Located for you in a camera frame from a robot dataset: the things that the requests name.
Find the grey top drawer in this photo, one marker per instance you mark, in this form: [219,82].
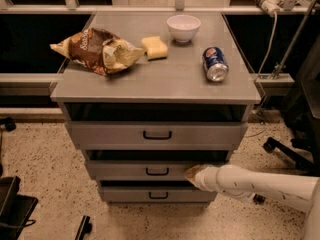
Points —
[90,135]

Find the grey drawer cabinet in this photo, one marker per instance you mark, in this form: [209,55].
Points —
[170,90]

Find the blue soda can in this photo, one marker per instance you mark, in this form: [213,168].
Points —
[215,65]

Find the metal clamp stand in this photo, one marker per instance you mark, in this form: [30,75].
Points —
[289,5]

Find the brown chip bag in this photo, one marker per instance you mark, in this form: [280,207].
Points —
[99,50]

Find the black chair wheel left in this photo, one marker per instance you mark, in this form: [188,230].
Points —
[9,123]

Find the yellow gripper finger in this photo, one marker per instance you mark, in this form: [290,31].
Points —
[195,174]

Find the grey drawer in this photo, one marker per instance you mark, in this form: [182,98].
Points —
[162,194]
[90,135]
[138,170]

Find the yellow sponge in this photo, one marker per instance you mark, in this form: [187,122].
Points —
[154,47]

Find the grey bottom drawer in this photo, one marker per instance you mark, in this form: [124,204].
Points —
[162,194]

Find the white bowl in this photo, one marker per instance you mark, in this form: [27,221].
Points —
[183,28]

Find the white power strip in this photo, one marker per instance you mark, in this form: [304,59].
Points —
[270,7]

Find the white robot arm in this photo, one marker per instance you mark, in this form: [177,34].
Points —
[298,192]

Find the black floor object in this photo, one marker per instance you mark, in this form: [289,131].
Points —
[84,228]

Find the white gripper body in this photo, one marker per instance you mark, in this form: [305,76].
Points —
[204,178]

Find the black office chair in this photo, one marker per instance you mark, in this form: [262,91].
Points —
[301,113]

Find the black bin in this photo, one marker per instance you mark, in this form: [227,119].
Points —
[15,209]

